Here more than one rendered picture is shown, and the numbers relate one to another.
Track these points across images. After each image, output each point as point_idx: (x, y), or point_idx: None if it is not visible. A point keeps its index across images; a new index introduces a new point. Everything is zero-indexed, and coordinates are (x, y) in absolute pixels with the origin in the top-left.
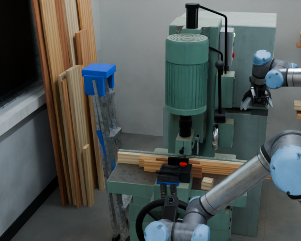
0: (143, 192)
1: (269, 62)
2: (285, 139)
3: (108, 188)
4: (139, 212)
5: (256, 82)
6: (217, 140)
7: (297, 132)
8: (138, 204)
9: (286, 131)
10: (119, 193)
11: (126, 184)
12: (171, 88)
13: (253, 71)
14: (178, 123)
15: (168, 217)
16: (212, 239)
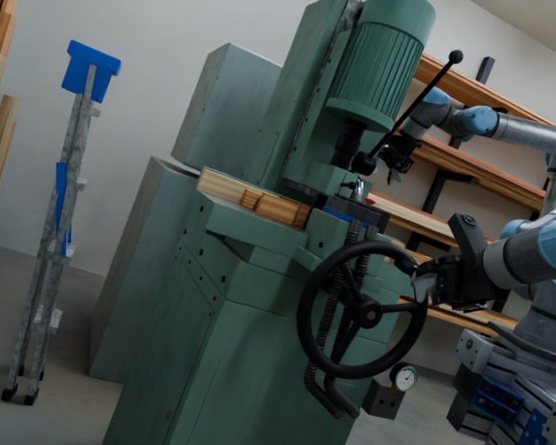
0: (276, 244)
1: (447, 105)
2: None
3: (212, 219)
4: (326, 260)
5: (414, 131)
6: (361, 197)
7: None
8: (257, 267)
9: None
10: (229, 237)
11: (252, 220)
12: (371, 70)
13: (419, 113)
14: (341, 141)
15: (482, 247)
16: (358, 357)
